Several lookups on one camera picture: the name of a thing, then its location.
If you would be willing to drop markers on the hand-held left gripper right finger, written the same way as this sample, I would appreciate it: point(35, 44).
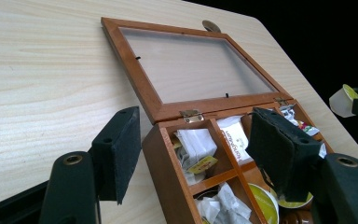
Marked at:
point(279, 152)

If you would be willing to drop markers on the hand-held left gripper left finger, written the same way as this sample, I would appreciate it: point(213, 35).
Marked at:
point(118, 149)

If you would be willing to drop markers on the white capsule with green lid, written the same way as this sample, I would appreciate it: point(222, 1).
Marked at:
point(264, 202)
point(340, 102)
point(292, 204)

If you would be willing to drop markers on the brown wooden box with lid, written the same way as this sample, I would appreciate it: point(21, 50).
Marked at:
point(164, 174)

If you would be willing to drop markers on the colourful sachet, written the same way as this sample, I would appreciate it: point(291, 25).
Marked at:
point(307, 128)

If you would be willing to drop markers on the crumpled white black sachet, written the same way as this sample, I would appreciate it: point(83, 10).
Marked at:
point(287, 114)

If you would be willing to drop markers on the white printed sachet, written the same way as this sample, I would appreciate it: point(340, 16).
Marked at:
point(234, 137)

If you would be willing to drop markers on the brown capsule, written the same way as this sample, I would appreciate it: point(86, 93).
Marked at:
point(295, 217)

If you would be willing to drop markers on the crumpled white tea bag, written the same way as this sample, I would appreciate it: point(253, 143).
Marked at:
point(227, 205)

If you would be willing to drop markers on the white tea bag yellow tag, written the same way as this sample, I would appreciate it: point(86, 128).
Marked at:
point(195, 143)

